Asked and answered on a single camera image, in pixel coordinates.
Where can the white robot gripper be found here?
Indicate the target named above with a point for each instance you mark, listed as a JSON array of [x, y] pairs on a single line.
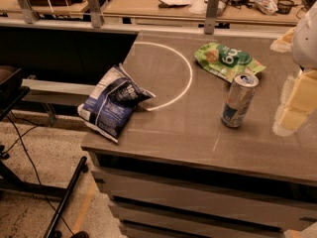
[[306, 42]]

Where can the green rice chip bag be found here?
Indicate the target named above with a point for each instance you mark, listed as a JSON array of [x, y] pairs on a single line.
[[226, 62]]

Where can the blue chip bag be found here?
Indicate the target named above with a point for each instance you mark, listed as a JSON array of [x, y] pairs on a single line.
[[112, 102]]

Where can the silver blue energy drink can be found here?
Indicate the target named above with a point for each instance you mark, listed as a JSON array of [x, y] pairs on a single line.
[[240, 97]]

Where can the black round cup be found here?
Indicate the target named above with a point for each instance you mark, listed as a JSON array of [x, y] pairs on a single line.
[[284, 6]]

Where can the white snack packet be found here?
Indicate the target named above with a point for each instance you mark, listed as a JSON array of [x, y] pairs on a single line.
[[268, 7]]

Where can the grey drawer cabinet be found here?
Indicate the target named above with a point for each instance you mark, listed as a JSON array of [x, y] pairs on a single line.
[[177, 172]]

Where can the grey metal floor beam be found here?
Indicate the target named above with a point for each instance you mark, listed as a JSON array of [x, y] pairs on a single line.
[[69, 94]]

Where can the black seat edge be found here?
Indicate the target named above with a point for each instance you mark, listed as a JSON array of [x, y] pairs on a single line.
[[11, 88]]

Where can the black chair base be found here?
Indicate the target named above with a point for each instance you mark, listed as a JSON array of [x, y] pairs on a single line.
[[10, 181]]

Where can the metal bracket right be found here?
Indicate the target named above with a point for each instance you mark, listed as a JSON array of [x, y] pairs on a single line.
[[210, 18]]

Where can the metal bracket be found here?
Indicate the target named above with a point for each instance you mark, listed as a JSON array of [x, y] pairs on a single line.
[[29, 15], [210, 18], [95, 13]]

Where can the metal bracket middle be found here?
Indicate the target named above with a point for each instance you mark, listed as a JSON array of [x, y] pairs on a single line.
[[95, 13]]

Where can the metal bracket left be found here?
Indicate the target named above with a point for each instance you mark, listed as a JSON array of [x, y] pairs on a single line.
[[29, 15]]

